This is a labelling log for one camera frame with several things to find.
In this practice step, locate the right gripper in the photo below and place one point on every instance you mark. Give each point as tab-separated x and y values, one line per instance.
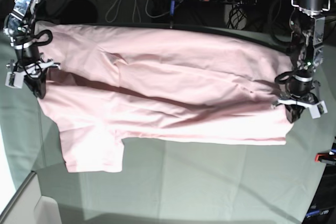
29	63

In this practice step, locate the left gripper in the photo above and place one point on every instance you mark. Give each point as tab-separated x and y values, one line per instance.
298	87

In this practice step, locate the pink t-shirt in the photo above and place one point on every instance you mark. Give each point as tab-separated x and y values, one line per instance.
120	82

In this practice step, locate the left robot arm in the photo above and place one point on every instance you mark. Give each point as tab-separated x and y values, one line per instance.
305	49

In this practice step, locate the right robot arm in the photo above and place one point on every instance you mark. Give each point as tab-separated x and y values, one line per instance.
19	26

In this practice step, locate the red clamp at right edge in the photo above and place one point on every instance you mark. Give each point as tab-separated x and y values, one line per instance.
326	158

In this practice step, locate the black round stand base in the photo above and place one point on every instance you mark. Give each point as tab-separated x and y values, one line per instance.
79	12

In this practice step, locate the grey-green table cloth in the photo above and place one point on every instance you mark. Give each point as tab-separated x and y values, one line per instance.
176	182

